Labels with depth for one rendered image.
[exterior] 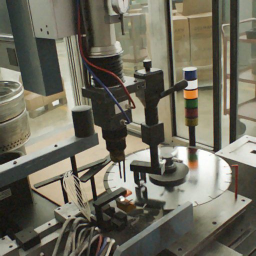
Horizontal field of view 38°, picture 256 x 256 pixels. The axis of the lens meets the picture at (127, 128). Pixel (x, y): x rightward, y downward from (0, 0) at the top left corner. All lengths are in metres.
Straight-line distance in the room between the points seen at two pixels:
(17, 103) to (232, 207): 0.83
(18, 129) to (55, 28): 0.73
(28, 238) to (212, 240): 0.46
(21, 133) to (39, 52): 0.65
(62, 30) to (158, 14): 0.78
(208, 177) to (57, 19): 0.54
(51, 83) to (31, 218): 0.45
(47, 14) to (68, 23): 0.04
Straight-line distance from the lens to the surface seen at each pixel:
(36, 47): 0.83
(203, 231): 0.97
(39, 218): 1.14
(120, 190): 0.90
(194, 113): 1.24
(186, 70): 1.19
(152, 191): 0.94
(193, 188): 0.94
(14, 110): 1.41
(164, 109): 1.59
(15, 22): 0.90
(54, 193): 1.38
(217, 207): 1.05
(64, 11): 0.77
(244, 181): 1.20
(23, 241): 0.97
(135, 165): 0.93
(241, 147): 1.27
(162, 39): 1.51
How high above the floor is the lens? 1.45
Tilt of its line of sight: 22 degrees down
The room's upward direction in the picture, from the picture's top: 6 degrees counter-clockwise
